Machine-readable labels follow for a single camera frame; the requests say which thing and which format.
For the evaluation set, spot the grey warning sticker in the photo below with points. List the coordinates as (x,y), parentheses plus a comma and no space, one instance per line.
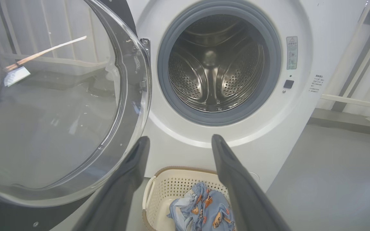
(292,53)

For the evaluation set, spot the white front-load washing machine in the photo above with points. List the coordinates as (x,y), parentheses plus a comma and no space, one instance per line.
(268,144)

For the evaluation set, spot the black door latch socket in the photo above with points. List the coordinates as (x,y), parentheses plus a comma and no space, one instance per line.
(288,84)

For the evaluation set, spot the round white filter cover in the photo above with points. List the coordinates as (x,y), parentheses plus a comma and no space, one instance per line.
(255,175)

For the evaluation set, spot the blue bear print garment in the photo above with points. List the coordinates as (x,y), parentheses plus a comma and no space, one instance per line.
(210,208)

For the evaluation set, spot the small printed text label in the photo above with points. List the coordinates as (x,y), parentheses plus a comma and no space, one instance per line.
(316,83)

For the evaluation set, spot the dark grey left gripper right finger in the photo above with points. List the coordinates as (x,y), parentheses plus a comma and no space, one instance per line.
(242,199)

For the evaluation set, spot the stainless steel washer drum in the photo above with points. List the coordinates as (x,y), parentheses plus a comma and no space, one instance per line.
(188,80)

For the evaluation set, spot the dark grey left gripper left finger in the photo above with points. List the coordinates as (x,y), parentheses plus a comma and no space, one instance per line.
(117,192)

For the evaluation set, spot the grey rubber door gasket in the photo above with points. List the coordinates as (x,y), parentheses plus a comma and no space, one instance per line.
(162,80)

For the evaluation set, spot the round black glass washer door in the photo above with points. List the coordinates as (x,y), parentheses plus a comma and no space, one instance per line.
(133,106)

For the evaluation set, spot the cream perforated laundry basket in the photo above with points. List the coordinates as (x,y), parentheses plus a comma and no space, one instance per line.
(162,192)

